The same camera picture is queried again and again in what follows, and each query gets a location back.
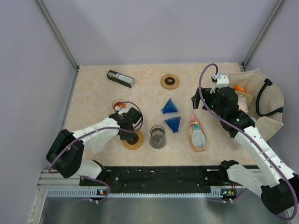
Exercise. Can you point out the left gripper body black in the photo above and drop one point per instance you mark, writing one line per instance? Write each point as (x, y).
(129, 135)

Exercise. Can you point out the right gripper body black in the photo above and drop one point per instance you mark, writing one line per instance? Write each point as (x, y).
(212, 100)

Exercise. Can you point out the wooden ring dripper holder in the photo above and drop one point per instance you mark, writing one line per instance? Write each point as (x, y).
(134, 143)

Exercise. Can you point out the white paper coffee filter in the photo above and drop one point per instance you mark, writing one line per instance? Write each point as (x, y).
(98, 147)

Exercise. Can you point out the blue cone dripper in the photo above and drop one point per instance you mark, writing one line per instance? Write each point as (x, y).
(169, 107)
(173, 123)

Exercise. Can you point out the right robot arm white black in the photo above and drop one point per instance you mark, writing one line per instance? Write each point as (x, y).
(277, 185)

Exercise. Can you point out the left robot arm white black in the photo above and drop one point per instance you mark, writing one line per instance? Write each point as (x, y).
(66, 153)

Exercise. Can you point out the orange capped bottle in bag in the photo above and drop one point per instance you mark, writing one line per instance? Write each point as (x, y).
(239, 88)

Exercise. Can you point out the orange glass carafe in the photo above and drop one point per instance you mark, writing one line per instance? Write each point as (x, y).
(118, 104)

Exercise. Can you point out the glass flask carafe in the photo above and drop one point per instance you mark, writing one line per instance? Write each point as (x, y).
(157, 137)

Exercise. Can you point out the black rectangular box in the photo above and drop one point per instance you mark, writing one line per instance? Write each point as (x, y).
(121, 78)

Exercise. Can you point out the beige tote bag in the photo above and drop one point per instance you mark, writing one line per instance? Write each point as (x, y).
(266, 108)

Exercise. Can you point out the orange soap bottle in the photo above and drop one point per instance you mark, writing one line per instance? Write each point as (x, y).
(197, 137)

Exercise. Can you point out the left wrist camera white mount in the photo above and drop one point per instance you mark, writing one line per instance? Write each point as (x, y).
(121, 111)

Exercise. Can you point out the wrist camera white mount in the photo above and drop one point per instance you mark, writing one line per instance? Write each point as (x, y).
(121, 111)
(220, 80)

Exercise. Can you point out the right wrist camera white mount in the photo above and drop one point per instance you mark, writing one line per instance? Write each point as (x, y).
(220, 80)

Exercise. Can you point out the right aluminium frame post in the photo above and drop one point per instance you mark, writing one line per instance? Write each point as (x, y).
(261, 35)

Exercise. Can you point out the aluminium frame post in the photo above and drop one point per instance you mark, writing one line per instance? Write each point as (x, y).
(261, 35)
(57, 34)

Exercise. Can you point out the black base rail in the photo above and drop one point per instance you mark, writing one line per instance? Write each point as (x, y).
(163, 179)

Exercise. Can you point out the left aluminium frame post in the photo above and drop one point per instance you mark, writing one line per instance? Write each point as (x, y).
(57, 34)

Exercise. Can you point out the grey cable duct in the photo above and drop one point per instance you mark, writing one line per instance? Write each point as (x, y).
(95, 192)

